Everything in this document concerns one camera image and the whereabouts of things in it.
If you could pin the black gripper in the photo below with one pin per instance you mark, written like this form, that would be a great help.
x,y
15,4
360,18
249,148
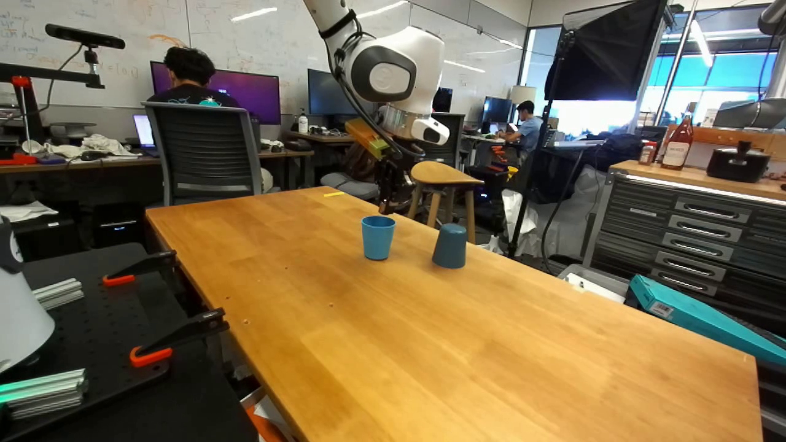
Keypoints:
x,y
391,176

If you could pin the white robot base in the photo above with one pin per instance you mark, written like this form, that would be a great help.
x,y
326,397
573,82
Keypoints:
x,y
26,325

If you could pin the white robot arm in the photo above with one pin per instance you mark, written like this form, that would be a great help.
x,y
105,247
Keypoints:
x,y
389,82

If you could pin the upright blue cup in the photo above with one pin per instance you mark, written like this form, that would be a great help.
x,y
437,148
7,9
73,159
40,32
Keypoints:
x,y
376,238

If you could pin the upside-down blue cup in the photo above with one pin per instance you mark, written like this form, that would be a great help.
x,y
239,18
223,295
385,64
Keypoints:
x,y
450,249

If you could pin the wooden stool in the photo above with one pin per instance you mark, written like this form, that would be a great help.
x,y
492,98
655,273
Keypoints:
x,y
437,186

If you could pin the person in blue shirt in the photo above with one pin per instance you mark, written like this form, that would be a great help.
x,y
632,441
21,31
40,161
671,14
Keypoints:
x,y
527,131

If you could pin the purple computer monitor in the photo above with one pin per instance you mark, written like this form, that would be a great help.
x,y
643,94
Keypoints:
x,y
255,91

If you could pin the grey office chair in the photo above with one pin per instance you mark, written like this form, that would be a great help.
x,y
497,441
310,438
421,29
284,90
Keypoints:
x,y
204,153

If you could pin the seated person dark shirt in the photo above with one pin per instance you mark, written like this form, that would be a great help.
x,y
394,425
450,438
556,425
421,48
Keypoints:
x,y
191,73

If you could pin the black softbox light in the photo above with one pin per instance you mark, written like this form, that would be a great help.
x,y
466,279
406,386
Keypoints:
x,y
604,52

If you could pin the orange black clamp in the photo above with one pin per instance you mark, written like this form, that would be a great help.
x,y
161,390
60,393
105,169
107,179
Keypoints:
x,y
164,348
131,273

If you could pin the teal case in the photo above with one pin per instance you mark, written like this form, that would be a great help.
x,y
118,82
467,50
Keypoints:
x,y
707,321

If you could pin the grey drawer cabinet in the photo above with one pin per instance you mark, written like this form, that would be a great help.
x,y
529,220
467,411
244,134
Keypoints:
x,y
713,240

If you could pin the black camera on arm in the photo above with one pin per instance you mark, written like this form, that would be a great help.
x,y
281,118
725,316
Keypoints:
x,y
85,39

